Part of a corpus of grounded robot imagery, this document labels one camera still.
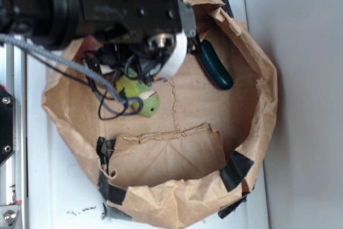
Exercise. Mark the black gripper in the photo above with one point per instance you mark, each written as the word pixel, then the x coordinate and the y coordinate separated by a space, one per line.
pixel 135 21

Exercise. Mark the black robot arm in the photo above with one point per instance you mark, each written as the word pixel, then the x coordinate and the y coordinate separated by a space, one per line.
pixel 53 25

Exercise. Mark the dark green toy cucumber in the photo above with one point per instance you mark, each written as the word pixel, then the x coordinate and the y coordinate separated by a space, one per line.
pixel 213 67

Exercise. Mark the green plush fish toy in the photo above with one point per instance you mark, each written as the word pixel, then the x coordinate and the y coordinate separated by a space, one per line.
pixel 134 88

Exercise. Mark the brown paper bag bin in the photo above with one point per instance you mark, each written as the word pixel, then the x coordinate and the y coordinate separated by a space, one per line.
pixel 199 154

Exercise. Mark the aluminium frame rail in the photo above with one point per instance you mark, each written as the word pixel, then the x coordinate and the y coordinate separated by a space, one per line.
pixel 14 200

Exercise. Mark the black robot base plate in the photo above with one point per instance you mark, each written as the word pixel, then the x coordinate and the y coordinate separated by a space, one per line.
pixel 8 125

